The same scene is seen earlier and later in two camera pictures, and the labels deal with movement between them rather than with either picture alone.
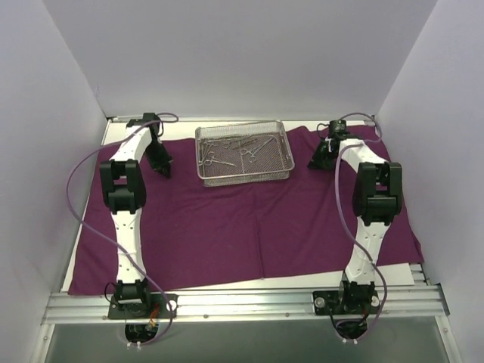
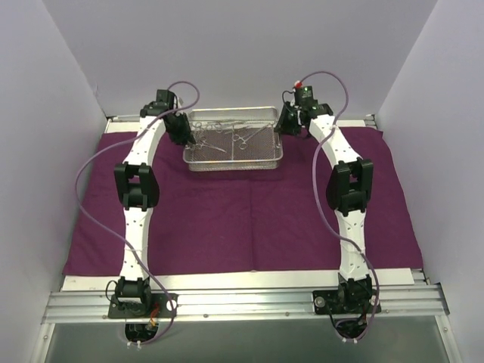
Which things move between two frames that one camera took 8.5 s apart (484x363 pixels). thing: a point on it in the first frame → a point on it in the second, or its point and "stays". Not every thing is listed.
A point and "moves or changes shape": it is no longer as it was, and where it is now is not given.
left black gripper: x=159 y=161 → x=181 y=129
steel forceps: x=246 y=151 → x=243 y=144
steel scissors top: x=228 y=143 → x=217 y=127
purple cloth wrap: x=193 y=234 moves or changes shape
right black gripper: x=321 y=157 → x=287 y=121
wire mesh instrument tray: x=228 y=154 moves or changes shape
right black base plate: x=345 y=302 stays
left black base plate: x=157 y=308 stays
